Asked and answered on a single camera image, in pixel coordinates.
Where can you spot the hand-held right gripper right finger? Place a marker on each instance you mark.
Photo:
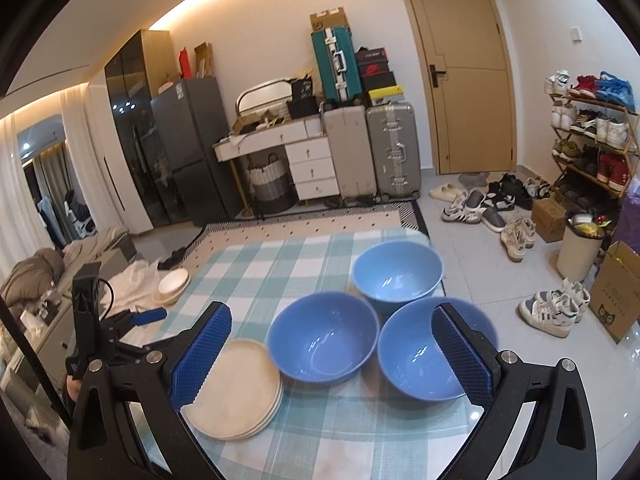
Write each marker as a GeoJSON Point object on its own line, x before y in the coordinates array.
{"type": "Point", "coordinates": [462, 355]}

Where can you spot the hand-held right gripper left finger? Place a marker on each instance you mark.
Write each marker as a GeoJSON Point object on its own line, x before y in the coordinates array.
{"type": "Point", "coordinates": [200, 355]}

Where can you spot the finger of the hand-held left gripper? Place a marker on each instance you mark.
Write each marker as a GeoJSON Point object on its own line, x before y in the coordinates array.
{"type": "Point", "coordinates": [127, 337]}
{"type": "Point", "coordinates": [150, 315]}

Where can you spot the blue bowl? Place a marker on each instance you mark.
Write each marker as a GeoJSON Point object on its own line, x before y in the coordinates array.
{"type": "Point", "coordinates": [415, 355]}
{"type": "Point", "coordinates": [397, 270]}
{"type": "Point", "coordinates": [322, 335]}

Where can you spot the cream round plate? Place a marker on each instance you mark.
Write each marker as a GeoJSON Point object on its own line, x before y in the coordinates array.
{"type": "Point", "coordinates": [235, 390]}
{"type": "Point", "coordinates": [279, 394]}
{"type": "Point", "coordinates": [240, 439]}

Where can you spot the person's left hand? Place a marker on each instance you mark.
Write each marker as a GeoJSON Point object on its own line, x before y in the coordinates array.
{"type": "Point", "coordinates": [73, 390]}

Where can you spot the white plastic bag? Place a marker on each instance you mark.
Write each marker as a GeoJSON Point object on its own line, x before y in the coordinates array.
{"type": "Point", "coordinates": [135, 285]}

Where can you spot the grey sofa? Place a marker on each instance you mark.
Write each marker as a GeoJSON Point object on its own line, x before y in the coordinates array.
{"type": "Point", "coordinates": [40, 270]}

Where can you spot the white teal sneaker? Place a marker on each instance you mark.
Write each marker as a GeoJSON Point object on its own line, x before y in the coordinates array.
{"type": "Point", "coordinates": [545, 315]}
{"type": "Point", "coordinates": [577, 297]}

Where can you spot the green checked tablecloth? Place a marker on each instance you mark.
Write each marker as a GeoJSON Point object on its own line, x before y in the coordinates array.
{"type": "Point", "coordinates": [325, 430]}

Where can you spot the white trash bin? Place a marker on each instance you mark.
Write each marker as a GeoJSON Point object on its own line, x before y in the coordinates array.
{"type": "Point", "coordinates": [577, 255]}

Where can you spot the scattered shoes and slippers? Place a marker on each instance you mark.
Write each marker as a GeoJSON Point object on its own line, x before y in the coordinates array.
{"type": "Point", "coordinates": [495, 205]}

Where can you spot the brown cardboard box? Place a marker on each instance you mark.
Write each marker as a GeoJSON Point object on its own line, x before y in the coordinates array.
{"type": "Point", "coordinates": [547, 220]}

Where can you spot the patterned rug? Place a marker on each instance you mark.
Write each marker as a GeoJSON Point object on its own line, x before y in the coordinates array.
{"type": "Point", "coordinates": [300, 225]}

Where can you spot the cat printed cardboard box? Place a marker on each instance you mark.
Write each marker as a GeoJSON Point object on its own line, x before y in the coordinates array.
{"type": "Point", "coordinates": [617, 295]}

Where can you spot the grey refrigerator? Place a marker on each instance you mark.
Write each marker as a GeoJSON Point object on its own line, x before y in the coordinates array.
{"type": "Point", "coordinates": [195, 150]}

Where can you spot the woven laundry basket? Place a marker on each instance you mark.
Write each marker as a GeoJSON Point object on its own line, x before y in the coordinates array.
{"type": "Point", "coordinates": [270, 185]}

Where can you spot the black glass cabinet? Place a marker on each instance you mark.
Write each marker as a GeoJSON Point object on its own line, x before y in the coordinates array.
{"type": "Point", "coordinates": [135, 135]}

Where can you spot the silver suitcase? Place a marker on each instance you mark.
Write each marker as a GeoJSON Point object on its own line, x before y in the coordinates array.
{"type": "Point", "coordinates": [392, 150]}

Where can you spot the purple bag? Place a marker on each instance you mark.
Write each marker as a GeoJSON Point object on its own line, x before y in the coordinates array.
{"type": "Point", "coordinates": [631, 215]}

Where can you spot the white dressing table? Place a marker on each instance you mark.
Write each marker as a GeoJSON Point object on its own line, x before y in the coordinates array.
{"type": "Point", "coordinates": [310, 165]}

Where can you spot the beige suitcase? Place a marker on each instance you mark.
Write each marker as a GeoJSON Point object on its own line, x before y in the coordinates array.
{"type": "Point", "coordinates": [350, 152]}

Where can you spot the oval vanity mirror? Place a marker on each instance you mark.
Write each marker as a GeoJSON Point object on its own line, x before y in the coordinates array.
{"type": "Point", "coordinates": [265, 95]}

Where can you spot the red paper bag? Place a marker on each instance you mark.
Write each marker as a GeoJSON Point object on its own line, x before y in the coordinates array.
{"type": "Point", "coordinates": [185, 64]}

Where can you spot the black bag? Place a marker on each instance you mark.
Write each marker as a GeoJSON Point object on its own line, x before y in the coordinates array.
{"type": "Point", "coordinates": [303, 107]}

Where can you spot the shoe rack with shoes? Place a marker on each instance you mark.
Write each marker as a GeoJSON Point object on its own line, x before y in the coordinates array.
{"type": "Point", "coordinates": [590, 130]}

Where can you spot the wooden shoe rack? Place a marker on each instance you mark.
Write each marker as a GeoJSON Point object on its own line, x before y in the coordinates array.
{"type": "Point", "coordinates": [632, 160]}

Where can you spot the flat cardboard box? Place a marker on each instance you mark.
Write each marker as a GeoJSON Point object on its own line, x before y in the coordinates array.
{"type": "Point", "coordinates": [202, 60]}

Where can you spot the yellow black shoe box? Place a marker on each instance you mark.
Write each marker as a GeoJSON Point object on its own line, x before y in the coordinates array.
{"type": "Point", "coordinates": [385, 95]}

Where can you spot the black printed box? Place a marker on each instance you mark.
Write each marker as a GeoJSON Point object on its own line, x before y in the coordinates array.
{"type": "Point", "coordinates": [302, 89]}

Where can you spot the tan wooden door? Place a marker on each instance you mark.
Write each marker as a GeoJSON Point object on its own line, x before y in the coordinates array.
{"type": "Point", "coordinates": [460, 60]}

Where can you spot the teal suitcase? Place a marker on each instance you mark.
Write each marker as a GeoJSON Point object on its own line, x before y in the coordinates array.
{"type": "Point", "coordinates": [335, 65]}

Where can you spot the white light switch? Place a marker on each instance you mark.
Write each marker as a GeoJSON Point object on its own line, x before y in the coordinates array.
{"type": "Point", "coordinates": [575, 34]}

